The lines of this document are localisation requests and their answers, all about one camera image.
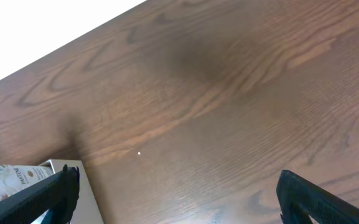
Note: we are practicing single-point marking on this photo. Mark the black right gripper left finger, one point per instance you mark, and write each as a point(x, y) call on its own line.
point(55, 196)

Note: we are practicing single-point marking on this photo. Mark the white floral shampoo tube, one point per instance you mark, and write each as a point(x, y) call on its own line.
point(13, 179)

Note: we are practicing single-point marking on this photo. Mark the white cardboard box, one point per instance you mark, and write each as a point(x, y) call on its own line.
point(87, 211)

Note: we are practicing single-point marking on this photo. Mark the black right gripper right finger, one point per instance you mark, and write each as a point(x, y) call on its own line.
point(302, 202)

